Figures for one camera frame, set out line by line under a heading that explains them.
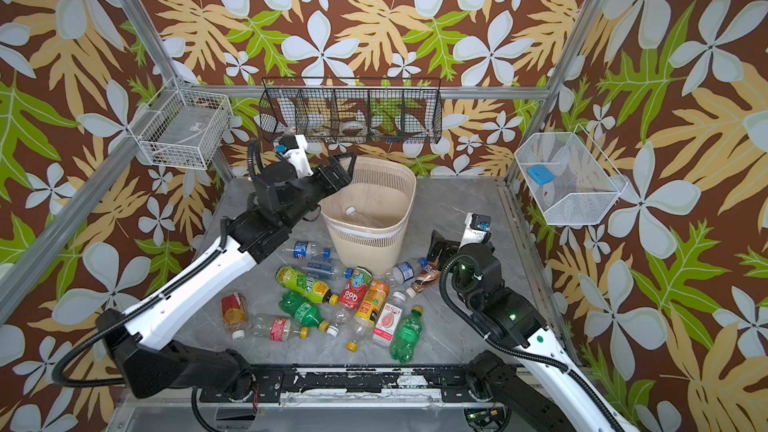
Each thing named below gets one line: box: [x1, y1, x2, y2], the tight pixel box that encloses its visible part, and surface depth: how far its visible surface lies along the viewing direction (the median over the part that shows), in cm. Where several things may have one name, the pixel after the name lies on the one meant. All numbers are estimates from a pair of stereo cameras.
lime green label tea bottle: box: [275, 265, 339, 306], surface depth 88 cm
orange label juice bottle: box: [346, 279, 390, 353], surface depth 84 cm
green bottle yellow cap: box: [279, 291, 330, 333], surface depth 84 cm
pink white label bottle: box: [372, 291, 407, 348], surface depth 83 cm
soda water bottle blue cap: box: [302, 259, 354, 280], surface depth 92 cm
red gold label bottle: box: [222, 292, 251, 341], surface depth 82 cm
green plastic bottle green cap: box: [389, 305, 423, 364], surface depth 80 cm
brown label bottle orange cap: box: [406, 259, 441, 299], surface depth 90 cm
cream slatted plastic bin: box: [320, 156, 417, 276], surface depth 90 cm
